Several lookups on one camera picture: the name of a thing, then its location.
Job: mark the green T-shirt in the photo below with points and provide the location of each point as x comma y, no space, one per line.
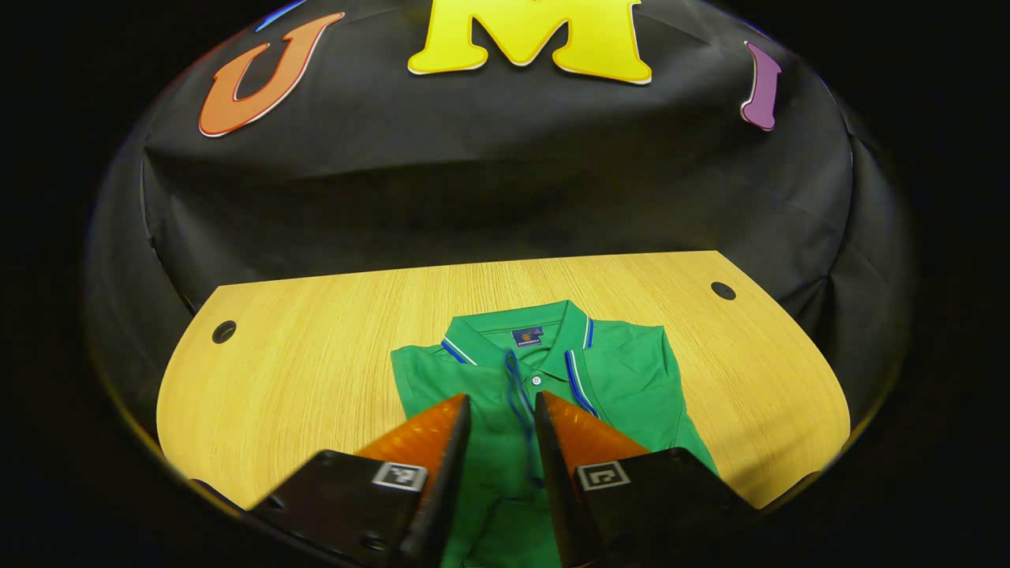
631,371

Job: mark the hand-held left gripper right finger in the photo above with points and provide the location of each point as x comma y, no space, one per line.
556,489

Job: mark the black round table grommet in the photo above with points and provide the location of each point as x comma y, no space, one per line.
723,290
224,332

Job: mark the black backdrop cloth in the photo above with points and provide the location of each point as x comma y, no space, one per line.
505,158

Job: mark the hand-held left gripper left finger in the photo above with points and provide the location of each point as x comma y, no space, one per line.
450,489

